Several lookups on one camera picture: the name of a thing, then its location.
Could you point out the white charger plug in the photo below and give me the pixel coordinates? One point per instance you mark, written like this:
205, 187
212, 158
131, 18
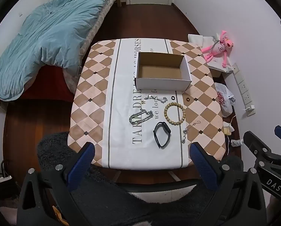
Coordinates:
249, 108

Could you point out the stack of papers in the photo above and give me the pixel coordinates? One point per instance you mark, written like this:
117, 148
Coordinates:
0, 180

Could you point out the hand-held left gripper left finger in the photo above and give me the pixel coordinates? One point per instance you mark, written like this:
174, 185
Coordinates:
80, 167

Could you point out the bed with patterned mattress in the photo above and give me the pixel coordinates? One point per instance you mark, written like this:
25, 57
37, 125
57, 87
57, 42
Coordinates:
93, 30

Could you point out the white power strip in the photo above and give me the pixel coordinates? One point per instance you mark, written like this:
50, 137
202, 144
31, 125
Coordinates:
242, 87

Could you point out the checked tablecloth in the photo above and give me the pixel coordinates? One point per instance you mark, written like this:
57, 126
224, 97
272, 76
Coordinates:
95, 87

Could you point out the blue duvet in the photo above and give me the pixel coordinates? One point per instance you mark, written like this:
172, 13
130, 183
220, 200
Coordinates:
48, 40

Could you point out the pink plush toy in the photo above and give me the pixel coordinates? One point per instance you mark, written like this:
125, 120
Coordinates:
217, 48

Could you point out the dark fuzzy clothing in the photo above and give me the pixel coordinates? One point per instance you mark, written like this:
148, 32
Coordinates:
131, 207

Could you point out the black smart band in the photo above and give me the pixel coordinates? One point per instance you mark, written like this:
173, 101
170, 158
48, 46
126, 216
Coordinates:
166, 128

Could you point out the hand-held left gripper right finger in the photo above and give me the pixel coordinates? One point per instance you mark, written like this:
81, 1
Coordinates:
202, 167

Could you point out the white plastic bag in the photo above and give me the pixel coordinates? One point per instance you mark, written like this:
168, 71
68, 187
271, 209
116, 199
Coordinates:
225, 106

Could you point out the yellow packet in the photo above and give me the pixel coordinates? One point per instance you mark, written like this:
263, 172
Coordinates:
228, 129

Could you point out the small white bottle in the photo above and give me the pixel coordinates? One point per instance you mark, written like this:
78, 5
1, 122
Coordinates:
237, 143

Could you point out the cardboard box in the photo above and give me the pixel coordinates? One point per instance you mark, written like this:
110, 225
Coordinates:
162, 84

